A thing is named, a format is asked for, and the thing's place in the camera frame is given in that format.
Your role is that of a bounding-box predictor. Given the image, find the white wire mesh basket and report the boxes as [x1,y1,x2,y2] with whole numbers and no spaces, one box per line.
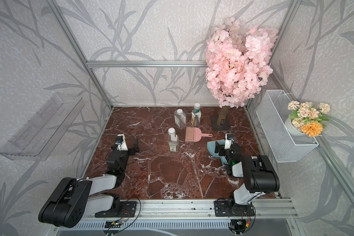
[256,89,318,163]

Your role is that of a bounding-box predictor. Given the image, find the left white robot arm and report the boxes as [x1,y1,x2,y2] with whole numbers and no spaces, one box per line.
[38,134,141,229]

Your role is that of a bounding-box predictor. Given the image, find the left black base cable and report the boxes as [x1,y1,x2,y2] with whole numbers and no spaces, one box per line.
[104,197,142,236]

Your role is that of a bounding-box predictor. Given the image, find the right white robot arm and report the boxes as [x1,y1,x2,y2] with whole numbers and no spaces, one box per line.
[213,140,280,207]

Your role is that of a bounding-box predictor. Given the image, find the pink artificial blossom tree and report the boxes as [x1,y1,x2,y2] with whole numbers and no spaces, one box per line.
[205,17,279,130]

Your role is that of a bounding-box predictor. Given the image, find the clear acrylic wall shelf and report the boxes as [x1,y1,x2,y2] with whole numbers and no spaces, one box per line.
[0,92,85,161]

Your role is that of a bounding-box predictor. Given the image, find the square clear plastic bottle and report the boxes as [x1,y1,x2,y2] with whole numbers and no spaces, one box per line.
[174,111,186,129]

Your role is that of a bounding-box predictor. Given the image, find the blue dustpan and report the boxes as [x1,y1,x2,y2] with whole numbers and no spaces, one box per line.
[206,140,228,165]

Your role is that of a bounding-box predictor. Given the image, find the right base wiring bundle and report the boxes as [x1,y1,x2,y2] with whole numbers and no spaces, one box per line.
[228,217,256,236]

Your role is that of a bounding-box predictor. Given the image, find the potted pastel flower bouquet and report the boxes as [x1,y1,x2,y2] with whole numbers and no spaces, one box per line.
[285,101,331,137]

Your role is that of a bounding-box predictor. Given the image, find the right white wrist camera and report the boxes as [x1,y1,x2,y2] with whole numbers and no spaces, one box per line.
[225,134,234,150]

